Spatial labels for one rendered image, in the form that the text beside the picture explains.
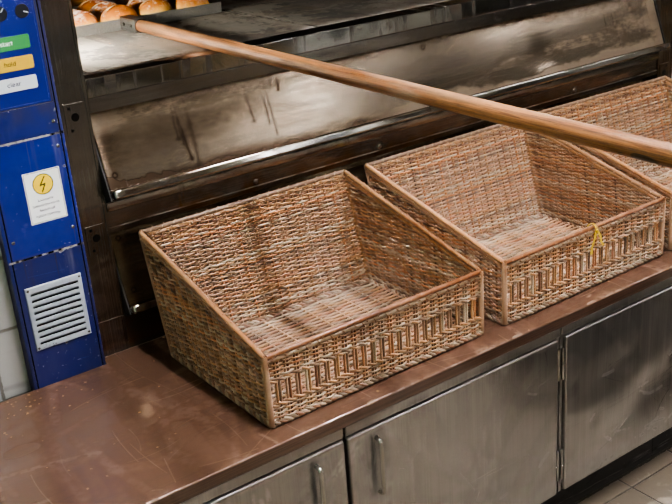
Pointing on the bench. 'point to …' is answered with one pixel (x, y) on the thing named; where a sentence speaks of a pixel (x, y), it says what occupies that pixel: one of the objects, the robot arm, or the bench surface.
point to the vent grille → (58, 311)
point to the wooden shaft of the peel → (577, 133)
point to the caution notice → (44, 195)
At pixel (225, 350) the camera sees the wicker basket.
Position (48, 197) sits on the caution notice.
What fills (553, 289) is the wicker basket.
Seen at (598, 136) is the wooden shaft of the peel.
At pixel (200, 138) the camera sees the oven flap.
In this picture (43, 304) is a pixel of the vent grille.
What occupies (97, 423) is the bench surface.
